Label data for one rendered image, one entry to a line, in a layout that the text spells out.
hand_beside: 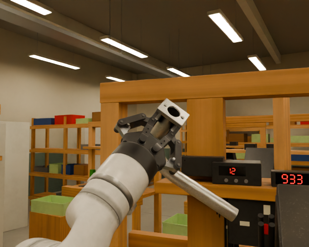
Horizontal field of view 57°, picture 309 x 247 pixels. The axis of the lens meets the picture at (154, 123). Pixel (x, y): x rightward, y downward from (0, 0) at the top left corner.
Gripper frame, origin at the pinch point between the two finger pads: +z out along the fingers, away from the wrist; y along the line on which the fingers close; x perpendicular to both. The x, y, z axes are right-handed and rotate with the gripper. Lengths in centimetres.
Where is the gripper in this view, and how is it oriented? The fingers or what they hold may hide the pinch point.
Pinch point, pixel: (165, 123)
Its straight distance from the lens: 53.8
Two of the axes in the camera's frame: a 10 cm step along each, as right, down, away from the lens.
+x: -4.0, 5.9, 7.0
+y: -8.0, -6.0, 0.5
